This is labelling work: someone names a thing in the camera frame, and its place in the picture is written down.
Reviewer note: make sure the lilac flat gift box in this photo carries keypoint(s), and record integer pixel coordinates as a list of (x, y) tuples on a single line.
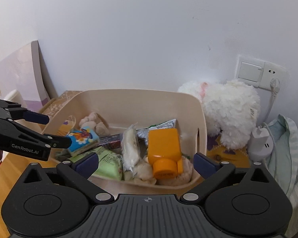
[(21, 71)]

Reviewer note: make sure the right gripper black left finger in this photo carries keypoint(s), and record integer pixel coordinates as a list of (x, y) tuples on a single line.
[(76, 176)]

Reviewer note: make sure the white fluffy plush toy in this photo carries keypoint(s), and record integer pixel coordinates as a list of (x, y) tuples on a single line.
[(230, 109)]

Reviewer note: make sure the orange plastic bottle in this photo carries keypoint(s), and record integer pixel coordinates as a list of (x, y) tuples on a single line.
[(164, 153)]

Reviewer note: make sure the white charger on round base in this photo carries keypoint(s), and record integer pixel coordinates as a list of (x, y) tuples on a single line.
[(260, 145)]

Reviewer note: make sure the brown box with purple flowers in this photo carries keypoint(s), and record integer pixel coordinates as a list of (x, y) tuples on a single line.
[(54, 105)]

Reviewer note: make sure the beige plastic storage bin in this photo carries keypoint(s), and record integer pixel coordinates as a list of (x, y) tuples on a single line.
[(142, 108)]

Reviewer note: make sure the white snack bag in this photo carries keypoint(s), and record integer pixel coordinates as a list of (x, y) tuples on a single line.
[(130, 148)]

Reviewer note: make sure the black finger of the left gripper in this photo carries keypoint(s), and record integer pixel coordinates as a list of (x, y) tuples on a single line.
[(35, 117), (23, 141)]

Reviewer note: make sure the white wall switch socket panel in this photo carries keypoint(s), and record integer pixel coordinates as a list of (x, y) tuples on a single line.
[(259, 73)]

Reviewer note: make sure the beige plush toy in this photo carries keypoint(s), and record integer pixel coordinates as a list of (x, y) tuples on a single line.
[(94, 122)]

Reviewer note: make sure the white thermos bottle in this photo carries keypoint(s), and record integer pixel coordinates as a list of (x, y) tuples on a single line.
[(15, 96)]

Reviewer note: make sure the white green snack packet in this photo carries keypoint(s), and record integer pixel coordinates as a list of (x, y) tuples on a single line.
[(143, 133)]

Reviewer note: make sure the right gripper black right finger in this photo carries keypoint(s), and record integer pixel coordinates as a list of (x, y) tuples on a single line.
[(215, 175)]

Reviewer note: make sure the pale green striped cloth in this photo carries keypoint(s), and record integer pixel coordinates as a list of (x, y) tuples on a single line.
[(283, 163)]

